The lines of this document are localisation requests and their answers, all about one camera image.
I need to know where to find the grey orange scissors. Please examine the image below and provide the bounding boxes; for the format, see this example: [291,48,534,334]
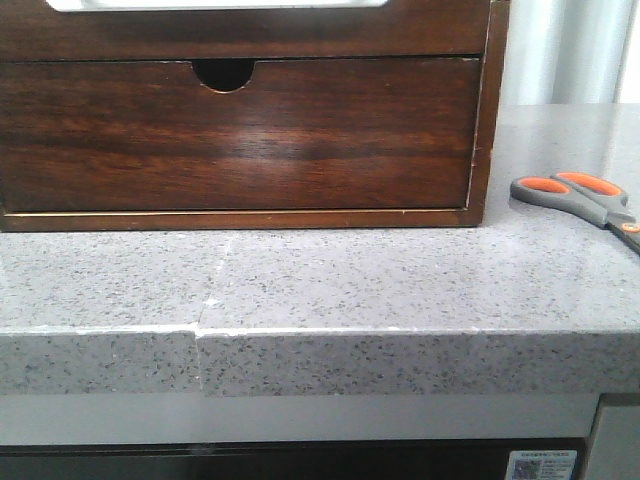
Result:
[510,172,639,253]

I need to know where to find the wooden drawer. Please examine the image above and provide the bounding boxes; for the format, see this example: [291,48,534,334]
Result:
[1,57,481,213]
[1,1,490,62]

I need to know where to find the dark wooden drawer cabinet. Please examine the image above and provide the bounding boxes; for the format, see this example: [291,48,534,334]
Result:
[1,1,510,232]

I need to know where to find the black appliance under counter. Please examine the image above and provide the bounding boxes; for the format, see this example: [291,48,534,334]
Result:
[1,438,586,479]

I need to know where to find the grey pleated curtain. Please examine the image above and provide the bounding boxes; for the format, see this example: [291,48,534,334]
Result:
[501,0,639,106]

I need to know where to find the white QR code sticker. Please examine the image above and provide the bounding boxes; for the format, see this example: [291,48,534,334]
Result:
[505,450,578,480]

